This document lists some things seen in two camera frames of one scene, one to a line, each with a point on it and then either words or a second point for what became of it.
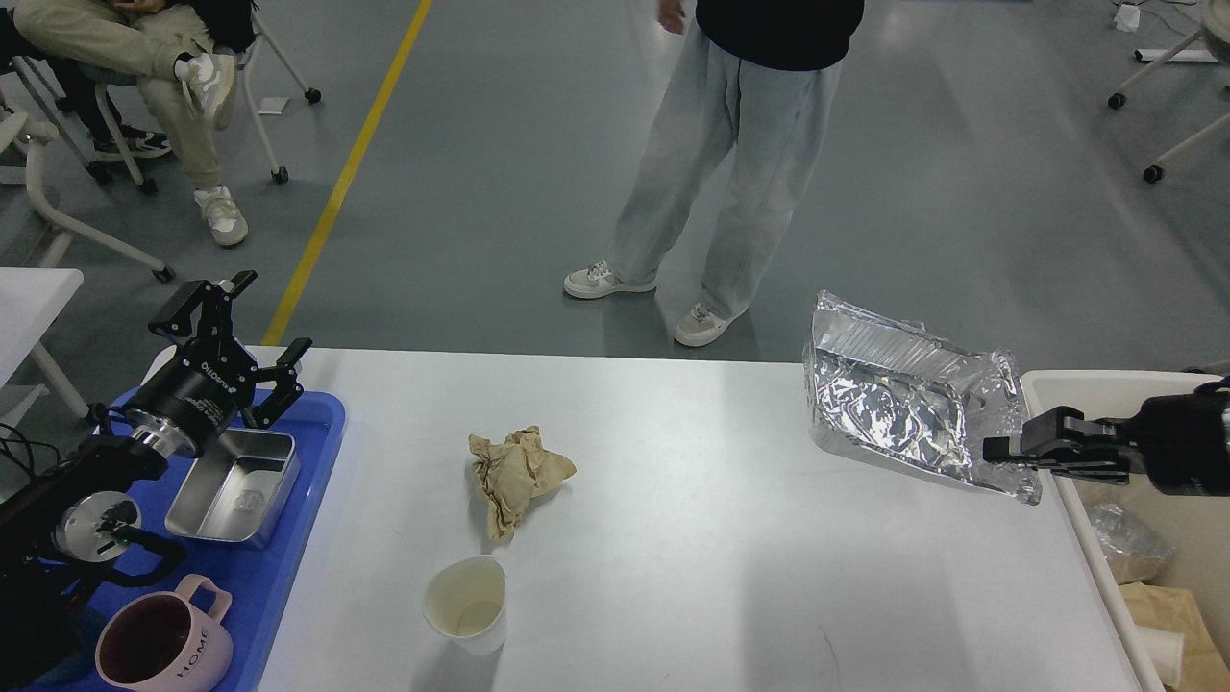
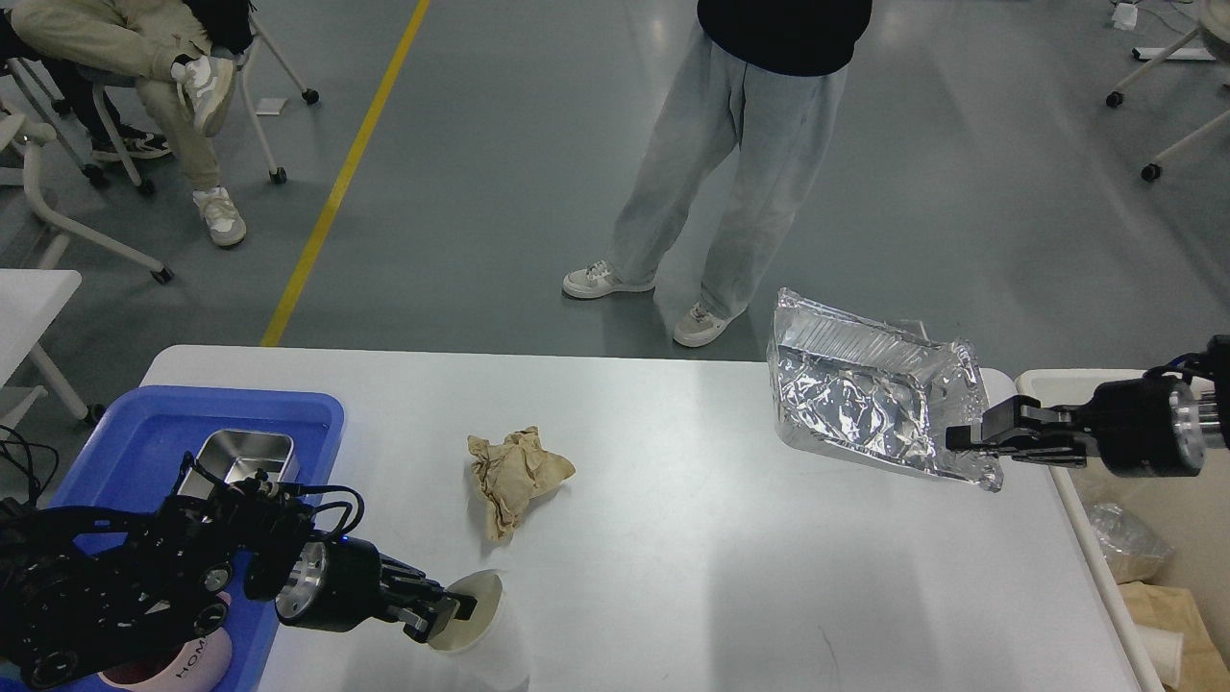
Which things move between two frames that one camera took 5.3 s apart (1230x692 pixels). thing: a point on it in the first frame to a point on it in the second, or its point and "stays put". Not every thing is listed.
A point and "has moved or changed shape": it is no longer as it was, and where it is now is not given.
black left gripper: [200, 385] to [335, 583]
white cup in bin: [1166, 650] stays put
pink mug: [161, 642] stays put
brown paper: [510, 473] stays put
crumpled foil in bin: [1125, 533] stays put
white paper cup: [466, 599] has moved or changed shape
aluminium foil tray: [892, 392] has moved or changed shape
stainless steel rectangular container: [238, 489] stays put
